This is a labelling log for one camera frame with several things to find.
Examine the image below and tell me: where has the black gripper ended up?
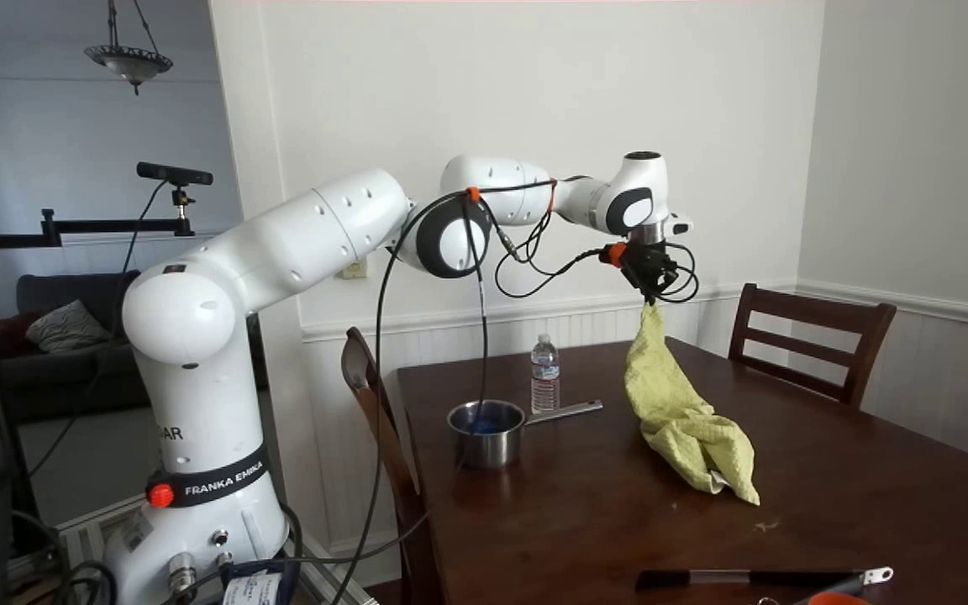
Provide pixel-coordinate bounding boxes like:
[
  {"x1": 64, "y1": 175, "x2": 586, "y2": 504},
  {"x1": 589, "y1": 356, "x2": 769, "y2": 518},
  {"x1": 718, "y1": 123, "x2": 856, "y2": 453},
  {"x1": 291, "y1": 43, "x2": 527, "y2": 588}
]
[{"x1": 619, "y1": 231, "x2": 673, "y2": 309}]

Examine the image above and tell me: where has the light green waffle towel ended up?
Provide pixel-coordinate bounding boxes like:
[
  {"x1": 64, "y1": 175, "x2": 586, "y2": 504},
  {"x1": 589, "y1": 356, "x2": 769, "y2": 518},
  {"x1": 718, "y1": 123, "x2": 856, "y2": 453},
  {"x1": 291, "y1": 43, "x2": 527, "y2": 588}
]
[{"x1": 619, "y1": 299, "x2": 762, "y2": 511}]

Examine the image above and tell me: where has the clear plastic water bottle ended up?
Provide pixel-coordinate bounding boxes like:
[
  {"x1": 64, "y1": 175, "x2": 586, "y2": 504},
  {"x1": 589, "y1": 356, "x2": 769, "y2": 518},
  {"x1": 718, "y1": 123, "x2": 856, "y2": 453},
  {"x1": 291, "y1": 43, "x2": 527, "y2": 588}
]
[{"x1": 527, "y1": 331, "x2": 564, "y2": 417}]

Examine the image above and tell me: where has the dark wooden chair back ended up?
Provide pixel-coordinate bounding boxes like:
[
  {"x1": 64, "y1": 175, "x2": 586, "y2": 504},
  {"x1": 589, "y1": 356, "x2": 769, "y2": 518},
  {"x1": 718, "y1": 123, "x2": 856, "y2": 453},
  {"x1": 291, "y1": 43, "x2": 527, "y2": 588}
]
[{"x1": 727, "y1": 278, "x2": 899, "y2": 417}]

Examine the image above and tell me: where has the dark wooden chair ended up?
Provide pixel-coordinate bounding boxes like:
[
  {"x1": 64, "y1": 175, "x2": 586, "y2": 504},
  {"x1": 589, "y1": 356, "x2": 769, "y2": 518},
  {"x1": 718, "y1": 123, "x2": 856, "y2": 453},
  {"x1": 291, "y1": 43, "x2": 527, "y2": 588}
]
[
  {"x1": 727, "y1": 278, "x2": 899, "y2": 417},
  {"x1": 340, "y1": 321, "x2": 444, "y2": 605}
]

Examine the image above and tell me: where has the dark wooden table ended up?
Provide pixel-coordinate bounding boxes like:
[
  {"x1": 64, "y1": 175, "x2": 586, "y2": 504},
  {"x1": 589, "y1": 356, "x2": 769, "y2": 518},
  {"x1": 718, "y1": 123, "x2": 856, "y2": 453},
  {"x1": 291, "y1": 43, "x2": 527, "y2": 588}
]
[{"x1": 327, "y1": 178, "x2": 702, "y2": 605}]

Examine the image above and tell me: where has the black long utensil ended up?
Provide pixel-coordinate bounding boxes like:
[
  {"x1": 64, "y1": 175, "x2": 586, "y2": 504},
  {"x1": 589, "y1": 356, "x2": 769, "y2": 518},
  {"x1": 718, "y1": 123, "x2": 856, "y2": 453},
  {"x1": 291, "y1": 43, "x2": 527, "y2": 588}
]
[{"x1": 632, "y1": 565, "x2": 872, "y2": 593}]

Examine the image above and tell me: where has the orange plastic cup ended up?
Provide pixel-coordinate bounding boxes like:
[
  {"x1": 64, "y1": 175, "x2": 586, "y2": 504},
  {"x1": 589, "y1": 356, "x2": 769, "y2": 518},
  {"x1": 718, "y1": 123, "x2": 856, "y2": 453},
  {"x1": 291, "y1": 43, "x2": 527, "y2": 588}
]
[{"x1": 797, "y1": 588, "x2": 872, "y2": 605}]

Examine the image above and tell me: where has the slim metal utensil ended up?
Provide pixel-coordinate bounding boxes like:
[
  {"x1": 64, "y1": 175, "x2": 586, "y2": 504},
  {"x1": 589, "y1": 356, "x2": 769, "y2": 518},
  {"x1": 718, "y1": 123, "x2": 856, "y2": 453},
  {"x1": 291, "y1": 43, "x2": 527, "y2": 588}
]
[{"x1": 833, "y1": 565, "x2": 896, "y2": 593}]

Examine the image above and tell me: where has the hanging ceiling lamp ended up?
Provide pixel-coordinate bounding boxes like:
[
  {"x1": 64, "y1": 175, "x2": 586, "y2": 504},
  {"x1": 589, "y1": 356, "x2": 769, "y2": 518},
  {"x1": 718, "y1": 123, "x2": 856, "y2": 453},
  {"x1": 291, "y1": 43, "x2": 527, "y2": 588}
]
[{"x1": 85, "y1": 0, "x2": 177, "y2": 96}]

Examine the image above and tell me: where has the light grey pillow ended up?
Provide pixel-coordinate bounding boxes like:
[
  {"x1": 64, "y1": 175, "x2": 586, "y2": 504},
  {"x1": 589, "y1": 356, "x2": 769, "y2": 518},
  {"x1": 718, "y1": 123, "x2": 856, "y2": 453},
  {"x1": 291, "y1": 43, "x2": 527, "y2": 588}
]
[{"x1": 21, "y1": 295, "x2": 116, "y2": 356}]

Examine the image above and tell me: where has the dark sofa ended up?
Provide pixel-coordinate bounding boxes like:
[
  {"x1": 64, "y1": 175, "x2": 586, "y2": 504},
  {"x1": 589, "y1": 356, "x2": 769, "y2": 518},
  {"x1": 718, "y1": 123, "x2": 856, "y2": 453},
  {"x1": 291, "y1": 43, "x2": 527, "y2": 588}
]
[{"x1": 0, "y1": 268, "x2": 158, "y2": 430}]

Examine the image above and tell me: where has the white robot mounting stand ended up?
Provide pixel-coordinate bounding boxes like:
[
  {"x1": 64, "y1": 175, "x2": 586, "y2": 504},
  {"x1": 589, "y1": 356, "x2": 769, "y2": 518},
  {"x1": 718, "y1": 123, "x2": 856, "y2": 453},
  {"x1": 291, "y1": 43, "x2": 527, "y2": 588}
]
[{"x1": 51, "y1": 489, "x2": 381, "y2": 605}]

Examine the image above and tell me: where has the steel saucepan with handle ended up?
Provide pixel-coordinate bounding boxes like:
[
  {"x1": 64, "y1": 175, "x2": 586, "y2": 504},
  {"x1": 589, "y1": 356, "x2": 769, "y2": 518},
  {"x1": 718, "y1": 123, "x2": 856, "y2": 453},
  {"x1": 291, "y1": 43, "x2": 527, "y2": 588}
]
[{"x1": 444, "y1": 395, "x2": 609, "y2": 472}]

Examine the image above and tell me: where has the black camera on boom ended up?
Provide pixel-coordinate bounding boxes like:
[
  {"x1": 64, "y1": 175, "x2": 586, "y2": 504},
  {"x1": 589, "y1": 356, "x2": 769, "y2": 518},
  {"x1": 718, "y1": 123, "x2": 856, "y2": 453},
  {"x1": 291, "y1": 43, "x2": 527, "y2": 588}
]
[{"x1": 132, "y1": 156, "x2": 219, "y2": 192}]

